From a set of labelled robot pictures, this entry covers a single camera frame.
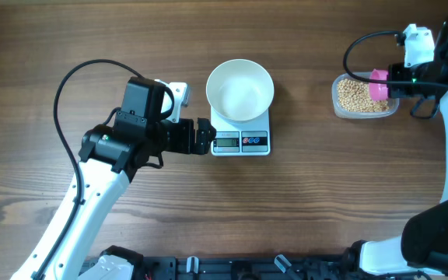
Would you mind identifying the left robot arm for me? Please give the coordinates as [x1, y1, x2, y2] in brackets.
[13, 77, 215, 279]

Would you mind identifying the white digital kitchen scale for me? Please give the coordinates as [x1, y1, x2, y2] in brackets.
[211, 109, 271, 156]

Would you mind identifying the pile of soybeans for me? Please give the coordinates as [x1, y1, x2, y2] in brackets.
[337, 79, 389, 113]

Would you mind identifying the pink plastic scoop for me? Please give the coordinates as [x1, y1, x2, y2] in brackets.
[369, 69, 389, 102]

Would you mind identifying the white bowl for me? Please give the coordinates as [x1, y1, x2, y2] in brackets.
[205, 59, 275, 123]

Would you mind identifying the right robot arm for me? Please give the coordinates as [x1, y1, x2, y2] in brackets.
[355, 18, 448, 278]

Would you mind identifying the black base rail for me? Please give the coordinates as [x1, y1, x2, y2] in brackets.
[79, 254, 365, 280]

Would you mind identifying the clear plastic container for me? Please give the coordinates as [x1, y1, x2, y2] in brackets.
[331, 74, 400, 119]

